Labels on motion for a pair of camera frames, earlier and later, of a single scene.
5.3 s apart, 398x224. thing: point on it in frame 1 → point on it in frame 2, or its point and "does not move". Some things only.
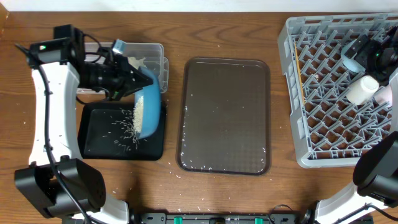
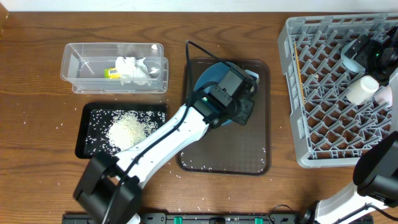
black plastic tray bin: [106, 131] does not move
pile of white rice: [137, 119] → [128, 131]
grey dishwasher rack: [329, 130] does not move
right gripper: [371, 49] does not move
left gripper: [120, 74] → [245, 111]
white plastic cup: [361, 89] does not move
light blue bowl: [351, 63] does not move
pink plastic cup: [384, 94] does not move
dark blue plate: [152, 102] → [214, 73]
